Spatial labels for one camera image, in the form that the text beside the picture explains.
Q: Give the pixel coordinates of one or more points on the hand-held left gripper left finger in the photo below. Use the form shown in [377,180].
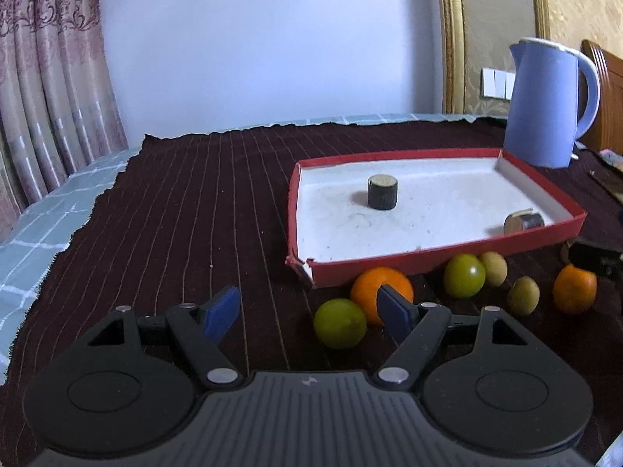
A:
[221,314]

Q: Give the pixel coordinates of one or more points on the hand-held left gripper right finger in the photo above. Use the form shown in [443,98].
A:
[392,311]

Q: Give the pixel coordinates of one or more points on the large orange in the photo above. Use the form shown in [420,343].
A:
[370,292]

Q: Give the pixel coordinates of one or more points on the light green citrus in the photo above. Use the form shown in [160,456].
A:
[339,323]

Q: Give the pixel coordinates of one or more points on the dark green citrus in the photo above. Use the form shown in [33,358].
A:
[465,275]

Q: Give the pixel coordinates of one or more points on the red cardboard box tray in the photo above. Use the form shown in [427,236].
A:
[438,204]

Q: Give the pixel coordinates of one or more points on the small orange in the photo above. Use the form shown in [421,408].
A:
[575,289]

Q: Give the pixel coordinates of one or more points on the dark striped cloth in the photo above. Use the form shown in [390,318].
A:
[194,214]

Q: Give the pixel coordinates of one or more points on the yellow-green kiwi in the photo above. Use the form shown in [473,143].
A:
[495,268]
[523,296]

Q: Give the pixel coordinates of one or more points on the dark sugarcane piece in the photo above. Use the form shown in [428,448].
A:
[382,193]
[525,222]

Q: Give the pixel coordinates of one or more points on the blue electric kettle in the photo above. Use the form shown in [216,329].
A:
[540,107]

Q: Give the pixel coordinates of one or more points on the small patterned packet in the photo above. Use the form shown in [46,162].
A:
[612,159]

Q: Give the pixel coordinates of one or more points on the pink patterned curtain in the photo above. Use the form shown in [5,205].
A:
[48,82]

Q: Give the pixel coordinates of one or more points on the wooden headboard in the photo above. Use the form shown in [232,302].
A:
[608,97]

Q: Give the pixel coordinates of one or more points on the white wall switch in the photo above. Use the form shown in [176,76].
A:
[496,83]

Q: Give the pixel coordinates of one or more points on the gold wall frame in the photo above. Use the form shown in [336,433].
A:
[450,34]

